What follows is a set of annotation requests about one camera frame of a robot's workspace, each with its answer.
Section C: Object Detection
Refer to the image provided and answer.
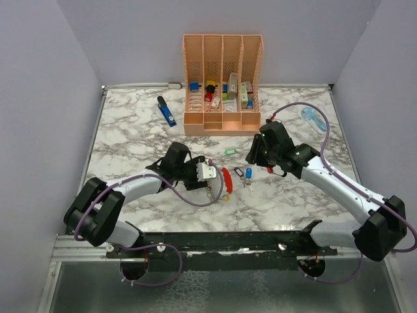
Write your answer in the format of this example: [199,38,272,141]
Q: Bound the white red box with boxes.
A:
[240,82,253,110]

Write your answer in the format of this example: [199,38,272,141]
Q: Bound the blue stamp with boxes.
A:
[189,82,201,93]

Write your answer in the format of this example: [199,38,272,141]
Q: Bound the red handled key organizer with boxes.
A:
[207,167,233,200]

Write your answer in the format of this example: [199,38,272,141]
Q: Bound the white wall plug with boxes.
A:
[167,82,182,90]

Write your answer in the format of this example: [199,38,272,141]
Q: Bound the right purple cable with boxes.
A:
[266,101,417,285]

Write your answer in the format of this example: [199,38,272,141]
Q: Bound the red black stamp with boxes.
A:
[204,84,216,102]

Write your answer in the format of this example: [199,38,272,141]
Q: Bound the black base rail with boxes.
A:
[106,231,337,272]

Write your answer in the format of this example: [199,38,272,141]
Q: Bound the green white box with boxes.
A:
[227,72,238,100]

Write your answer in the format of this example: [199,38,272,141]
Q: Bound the green eraser block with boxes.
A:
[222,84,228,101]

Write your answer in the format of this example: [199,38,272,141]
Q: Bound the black key tag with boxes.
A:
[233,167,244,177]

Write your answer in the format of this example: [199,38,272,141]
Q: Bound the blue stapler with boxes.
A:
[157,96,177,127]

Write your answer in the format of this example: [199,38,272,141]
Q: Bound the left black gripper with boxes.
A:
[174,156,207,190]

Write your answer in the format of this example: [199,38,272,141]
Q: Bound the peach plastic desk organizer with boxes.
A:
[182,35,264,136]

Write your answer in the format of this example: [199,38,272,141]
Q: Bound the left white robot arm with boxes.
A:
[63,142,217,258]

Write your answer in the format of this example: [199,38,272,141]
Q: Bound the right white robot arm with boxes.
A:
[246,121,407,261]

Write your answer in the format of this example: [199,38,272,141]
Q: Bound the pink pencil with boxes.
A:
[205,93,220,112]

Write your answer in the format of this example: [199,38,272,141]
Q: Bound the blue glue stick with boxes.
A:
[246,100,253,110]

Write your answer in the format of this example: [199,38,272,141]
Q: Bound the blue key tag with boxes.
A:
[245,167,253,179]

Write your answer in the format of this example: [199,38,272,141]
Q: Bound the silver keys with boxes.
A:
[240,177,253,191]

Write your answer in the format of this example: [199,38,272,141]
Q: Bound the blue white blister pack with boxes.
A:
[300,106,327,134]

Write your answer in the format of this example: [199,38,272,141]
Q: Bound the green key tag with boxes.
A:
[224,149,237,156]

